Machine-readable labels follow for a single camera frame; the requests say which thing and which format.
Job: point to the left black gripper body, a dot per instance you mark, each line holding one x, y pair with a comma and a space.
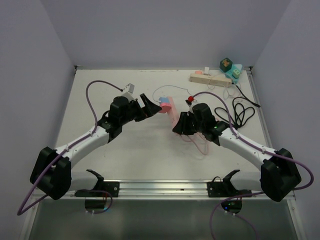
134, 111

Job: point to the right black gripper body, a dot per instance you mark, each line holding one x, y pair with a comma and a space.
199, 126

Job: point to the pink adapter plug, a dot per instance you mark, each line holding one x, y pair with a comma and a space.
165, 107

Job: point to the pink power strip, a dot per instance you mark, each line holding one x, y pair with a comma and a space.
173, 116

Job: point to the light blue usb charger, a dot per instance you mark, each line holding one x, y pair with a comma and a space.
164, 100

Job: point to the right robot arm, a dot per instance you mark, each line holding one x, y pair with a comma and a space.
277, 175

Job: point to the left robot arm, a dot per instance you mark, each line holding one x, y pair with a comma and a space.
53, 173

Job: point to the orange plug on beige strip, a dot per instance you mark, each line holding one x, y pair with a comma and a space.
199, 72

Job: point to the beige power strip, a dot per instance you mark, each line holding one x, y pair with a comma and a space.
212, 80

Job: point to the dark green cube charger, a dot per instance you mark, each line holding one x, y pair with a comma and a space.
225, 65

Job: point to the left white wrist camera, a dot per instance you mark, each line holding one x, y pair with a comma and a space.
128, 92

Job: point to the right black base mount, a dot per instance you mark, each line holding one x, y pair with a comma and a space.
223, 188

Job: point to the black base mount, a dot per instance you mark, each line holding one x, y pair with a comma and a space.
92, 184
223, 188

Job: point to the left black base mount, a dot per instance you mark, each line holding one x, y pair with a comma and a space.
92, 184

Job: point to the aluminium rail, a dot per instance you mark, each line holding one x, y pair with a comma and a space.
169, 187

